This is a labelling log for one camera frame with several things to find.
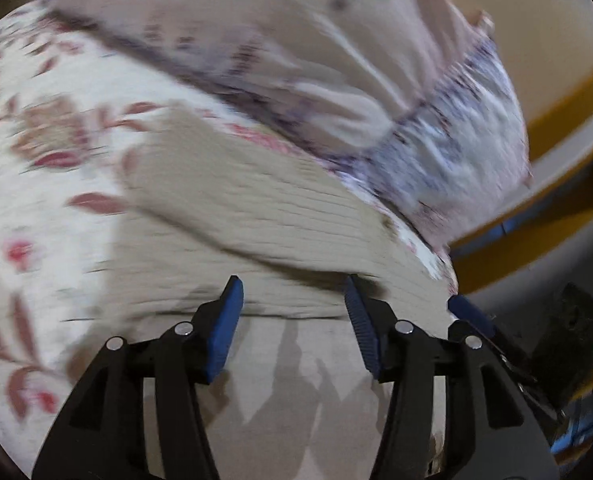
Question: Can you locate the wooden shelf unit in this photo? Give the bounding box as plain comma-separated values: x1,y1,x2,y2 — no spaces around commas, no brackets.
448,49,593,296

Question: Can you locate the beige knitted garment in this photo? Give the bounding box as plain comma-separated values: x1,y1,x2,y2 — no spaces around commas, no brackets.
66,103,452,382

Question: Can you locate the black electronic device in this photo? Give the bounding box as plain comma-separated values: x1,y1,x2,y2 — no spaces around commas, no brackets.
531,283,593,408

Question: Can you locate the pink lavender tree-print pillow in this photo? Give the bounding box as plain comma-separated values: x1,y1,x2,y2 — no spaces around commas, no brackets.
42,0,530,247

